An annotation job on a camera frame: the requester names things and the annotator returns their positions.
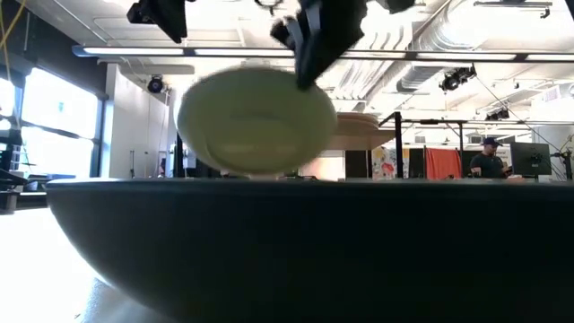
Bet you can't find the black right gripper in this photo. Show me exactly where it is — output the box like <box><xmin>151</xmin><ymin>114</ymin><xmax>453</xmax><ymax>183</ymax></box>
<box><xmin>270</xmin><ymin>0</ymin><xmax>416</xmax><ymax>91</ymax></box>

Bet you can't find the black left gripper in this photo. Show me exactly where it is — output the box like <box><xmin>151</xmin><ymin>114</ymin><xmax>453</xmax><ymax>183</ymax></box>
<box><xmin>126</xmin><ymin>0</ymin><xmax>188</xmax><ymax>45</ymax></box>

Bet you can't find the light green plate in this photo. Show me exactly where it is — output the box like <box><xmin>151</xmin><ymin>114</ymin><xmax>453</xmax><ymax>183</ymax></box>
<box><xmin>176</xmin><ymin>65</ymin><xmax>338</xmax><ymax>176</ymax></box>

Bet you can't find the wooden shelf with black legs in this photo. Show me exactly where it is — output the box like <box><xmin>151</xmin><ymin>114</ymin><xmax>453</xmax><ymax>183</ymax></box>
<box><xmin>326</xmin><ymin>111</ymin><xmax>404</xmax><ymax>179</ymax></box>

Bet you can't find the long ceiling light bar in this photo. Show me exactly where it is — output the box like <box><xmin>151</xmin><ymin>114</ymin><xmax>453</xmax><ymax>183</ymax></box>
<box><xmin>71</xmin><ymin>44</ymin><xmax>574</xmax><ymax>63</ymax></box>

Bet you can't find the single black ceiling spotlight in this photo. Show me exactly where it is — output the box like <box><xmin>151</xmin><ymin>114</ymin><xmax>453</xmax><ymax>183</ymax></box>
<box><xmin>146</xmin><ymin>74</ymin><xmax>165</xmax><ymax>94</ymax></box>

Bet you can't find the black panel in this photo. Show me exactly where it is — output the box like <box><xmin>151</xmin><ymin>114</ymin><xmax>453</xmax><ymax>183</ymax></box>
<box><xmin>344</xmin><ymin>150</ymin><xmax>373</xmax><ymax>179</ymax></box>

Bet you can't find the large black spotlight cluster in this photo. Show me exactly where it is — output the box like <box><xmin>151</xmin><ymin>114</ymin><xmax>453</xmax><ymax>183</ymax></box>
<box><xmin>438</xmin><ymin>65</ymin><xmax>478</xmax><ymax>93</ymax></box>

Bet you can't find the floral patterned panel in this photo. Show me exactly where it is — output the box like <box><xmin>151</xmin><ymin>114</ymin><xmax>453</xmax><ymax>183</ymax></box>
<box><xmin>370</xmin><ymin>146</ymin><xmax>398</xmax><ymax>180</ymax></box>

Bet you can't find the large window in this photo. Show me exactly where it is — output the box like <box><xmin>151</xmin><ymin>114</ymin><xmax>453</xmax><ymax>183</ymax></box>
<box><xmin>0</xmin><ymin>66</ymin><xmax>107</xmax><ymax>180</ymax></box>

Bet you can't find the orange cloth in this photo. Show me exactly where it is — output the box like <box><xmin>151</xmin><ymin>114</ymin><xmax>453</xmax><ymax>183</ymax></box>
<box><xmin>424</xmin><ymin>147</ymin><xmax>463</xmax><ymax>180</ymax></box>

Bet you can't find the black side furniture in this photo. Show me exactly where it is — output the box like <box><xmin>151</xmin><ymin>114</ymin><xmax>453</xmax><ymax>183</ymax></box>
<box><xmin>0</xmin><ymin>129</ymin><xmax>28</xmax><ymax>214</ymax></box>

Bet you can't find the dark teal plate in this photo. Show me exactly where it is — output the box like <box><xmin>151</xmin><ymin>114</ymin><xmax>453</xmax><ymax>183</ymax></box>
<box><xmin>44</xmin><ymin>178</ymin><xmax>574</xmax><ymax>323</ymax></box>

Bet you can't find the person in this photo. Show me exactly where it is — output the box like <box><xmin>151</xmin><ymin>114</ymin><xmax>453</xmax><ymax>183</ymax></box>
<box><xmin>469</xmin><ymin>136</ymin><xmax>513</xmax><ymax>179</ymax></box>

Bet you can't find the black monitor on stand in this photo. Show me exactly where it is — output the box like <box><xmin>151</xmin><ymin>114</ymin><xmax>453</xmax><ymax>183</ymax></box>
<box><xmin>509</xmin><ymin>142</ymin><xmax>552</xmax><ymax>180</ymax></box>

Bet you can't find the black equipment stand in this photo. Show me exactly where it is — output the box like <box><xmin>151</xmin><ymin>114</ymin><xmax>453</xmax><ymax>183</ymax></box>
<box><xmin>553</xmin><ymin>134</ymin><xmax>574</xmax><ymax>181</ymax></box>

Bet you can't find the silver ventilation duct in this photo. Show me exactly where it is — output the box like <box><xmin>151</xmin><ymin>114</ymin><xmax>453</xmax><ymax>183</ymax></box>
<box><xmin>334</xmin><ymin>0</ymin><xmax>479</xmax><ymax>102</ymax></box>

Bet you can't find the yellow hanging cable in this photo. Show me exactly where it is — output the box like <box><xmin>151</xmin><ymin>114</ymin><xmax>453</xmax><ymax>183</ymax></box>
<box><xmin>0</xmin><ymin>0</ymin><xmax>28</xmax><ymax>84</ymax></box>

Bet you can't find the black metal rack frame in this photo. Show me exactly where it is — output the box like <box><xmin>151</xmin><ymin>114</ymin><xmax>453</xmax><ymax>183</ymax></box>
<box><xmin>402</xmin><ymin>118</ymin><xmax>574</xmax><ymax>180</ymax></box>

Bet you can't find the ceiling rail fixture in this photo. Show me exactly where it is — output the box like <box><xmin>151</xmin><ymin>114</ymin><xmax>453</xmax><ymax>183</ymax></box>
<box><xmin>473</xmin><ymin>0</ymin><xmax>553</xmax><ymax>20</ymax></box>

